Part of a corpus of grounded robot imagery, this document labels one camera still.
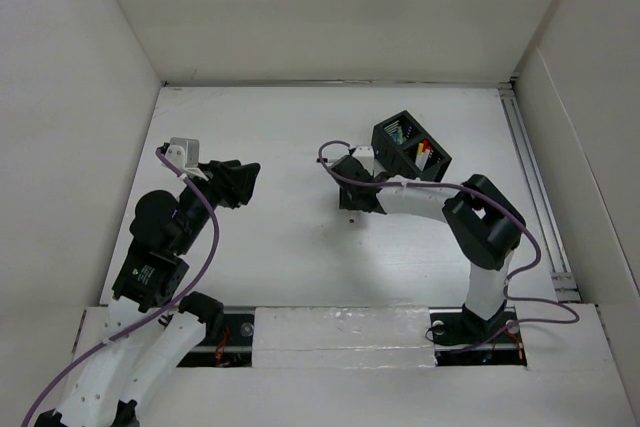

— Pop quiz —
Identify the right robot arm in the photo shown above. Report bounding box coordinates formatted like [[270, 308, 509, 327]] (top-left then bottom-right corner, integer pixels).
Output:
[[329, 155, 526, 338]]

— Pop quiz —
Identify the aluminium rail right edge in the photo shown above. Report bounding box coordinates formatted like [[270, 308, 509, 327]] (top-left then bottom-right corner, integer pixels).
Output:
[[498, 83, 582, 304]]

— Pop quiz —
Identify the black two-compartment organizer box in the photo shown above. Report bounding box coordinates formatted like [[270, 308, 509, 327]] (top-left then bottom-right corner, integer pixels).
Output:
[[371, 111, 452, 182]]

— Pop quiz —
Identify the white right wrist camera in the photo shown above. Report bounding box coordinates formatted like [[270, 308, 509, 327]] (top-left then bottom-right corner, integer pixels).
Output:
[[349, 146, 375, 175]]

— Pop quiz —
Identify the red and purple marker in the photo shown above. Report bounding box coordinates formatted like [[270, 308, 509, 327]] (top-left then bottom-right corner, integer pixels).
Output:
[[416, 149, 432, 171]]

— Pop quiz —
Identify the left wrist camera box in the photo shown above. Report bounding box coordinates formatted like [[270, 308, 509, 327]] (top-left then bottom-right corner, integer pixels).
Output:
[[155, 137, 210, 180]]

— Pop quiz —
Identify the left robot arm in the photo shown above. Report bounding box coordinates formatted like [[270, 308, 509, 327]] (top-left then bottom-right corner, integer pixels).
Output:
[[23, 160, 260, 426]]

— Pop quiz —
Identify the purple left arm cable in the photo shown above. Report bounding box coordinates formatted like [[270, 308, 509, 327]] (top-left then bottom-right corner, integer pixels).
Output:
[[22, 144, 221, 427]]

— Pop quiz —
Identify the white foam block front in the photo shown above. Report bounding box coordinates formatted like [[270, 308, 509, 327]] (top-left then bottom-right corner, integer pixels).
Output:
[[252, 306, 436, 370]]

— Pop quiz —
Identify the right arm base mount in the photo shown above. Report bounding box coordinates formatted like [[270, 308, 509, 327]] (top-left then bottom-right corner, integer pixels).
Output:
[[425, 311, 527, 367]]

